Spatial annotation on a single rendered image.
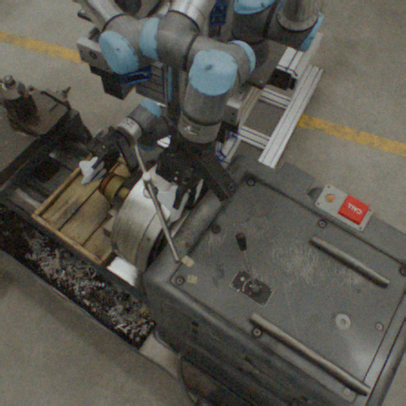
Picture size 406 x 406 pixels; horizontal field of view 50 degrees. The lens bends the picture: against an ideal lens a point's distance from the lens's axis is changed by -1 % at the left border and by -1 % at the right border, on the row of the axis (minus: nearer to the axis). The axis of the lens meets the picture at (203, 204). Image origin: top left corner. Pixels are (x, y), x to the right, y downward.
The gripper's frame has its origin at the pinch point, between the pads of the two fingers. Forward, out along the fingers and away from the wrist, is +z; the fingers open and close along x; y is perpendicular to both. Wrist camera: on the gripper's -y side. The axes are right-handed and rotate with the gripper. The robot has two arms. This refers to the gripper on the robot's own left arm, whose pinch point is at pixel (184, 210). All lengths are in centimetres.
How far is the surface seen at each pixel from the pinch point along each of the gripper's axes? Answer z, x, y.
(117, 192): 22.3, -12.9, 26.6
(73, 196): 44, -19, 48
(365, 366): 12, 0, -50
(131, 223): 16.8, -2.1, 13.8
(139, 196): 11.7, -6.8, 15.8
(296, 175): -0.1, -31.6, -14.8
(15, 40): 93, -140, 214
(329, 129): 72, -194, -3
